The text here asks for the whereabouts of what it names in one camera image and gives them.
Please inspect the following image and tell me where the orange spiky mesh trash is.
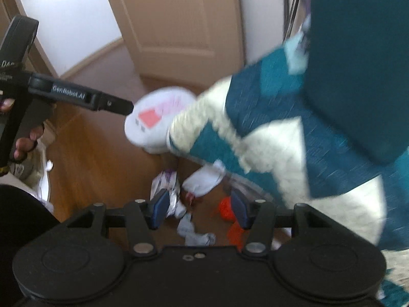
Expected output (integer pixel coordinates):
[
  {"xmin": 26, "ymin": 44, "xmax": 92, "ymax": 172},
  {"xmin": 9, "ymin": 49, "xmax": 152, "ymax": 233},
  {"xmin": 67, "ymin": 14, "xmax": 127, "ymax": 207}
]
[{"xmin": 216, "ymin": 196, "xmax": 245, "ymax": 250}]

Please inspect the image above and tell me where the white tissue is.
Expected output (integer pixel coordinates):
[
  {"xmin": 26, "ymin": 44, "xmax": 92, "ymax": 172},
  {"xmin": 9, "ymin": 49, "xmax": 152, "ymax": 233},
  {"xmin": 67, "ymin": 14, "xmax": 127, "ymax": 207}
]
[{"xmin": 177, "ymin": 213, "xmax": 216, "ymax": 247}]

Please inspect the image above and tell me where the left gloved hand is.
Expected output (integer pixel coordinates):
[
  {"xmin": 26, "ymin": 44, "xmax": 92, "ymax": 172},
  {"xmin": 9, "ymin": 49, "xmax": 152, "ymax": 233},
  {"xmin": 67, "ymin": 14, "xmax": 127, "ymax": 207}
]
[{"xmin": 1, "ymin": 98, "xmax": 44, "ymax": 177}]

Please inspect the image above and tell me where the purple white wrapper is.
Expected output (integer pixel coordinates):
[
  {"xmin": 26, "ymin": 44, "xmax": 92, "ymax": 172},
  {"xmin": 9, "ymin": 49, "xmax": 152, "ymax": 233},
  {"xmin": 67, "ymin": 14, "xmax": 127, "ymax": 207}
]
[{"xmin": 150, "ymin": 170, "xmax": 187, "ymax": 219}]

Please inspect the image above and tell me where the white round paper package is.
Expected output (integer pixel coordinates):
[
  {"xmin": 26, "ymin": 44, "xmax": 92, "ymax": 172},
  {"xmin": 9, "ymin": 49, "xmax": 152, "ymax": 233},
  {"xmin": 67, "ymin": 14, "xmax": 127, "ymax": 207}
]
[{"xmin": 124, "ymin": 87, "xmax": 196, "ymax": 155}]

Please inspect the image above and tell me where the teal white zigzag blanket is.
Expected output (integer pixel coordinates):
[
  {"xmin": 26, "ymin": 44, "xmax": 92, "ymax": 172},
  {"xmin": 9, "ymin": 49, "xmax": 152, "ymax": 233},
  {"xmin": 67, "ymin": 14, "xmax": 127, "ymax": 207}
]
[{"xmin": 167, "ymin": 19, "xmax": 408, "ymax": 306}]

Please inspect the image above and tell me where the beige wooden door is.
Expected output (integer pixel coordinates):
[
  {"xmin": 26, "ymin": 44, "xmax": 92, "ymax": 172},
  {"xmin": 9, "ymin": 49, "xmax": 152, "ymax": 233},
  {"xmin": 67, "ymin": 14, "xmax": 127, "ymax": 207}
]
[{"xmin": 109, "ymin": 0, "xmax": 245, "ymax": 87}]

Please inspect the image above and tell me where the black metal stand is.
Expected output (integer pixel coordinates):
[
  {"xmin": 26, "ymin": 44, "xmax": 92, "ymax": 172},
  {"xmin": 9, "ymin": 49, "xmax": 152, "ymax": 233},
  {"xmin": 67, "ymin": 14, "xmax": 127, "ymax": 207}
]
[{"xmin": 283, "ymin": 0, "xmax": 300, "ymax": 42}]

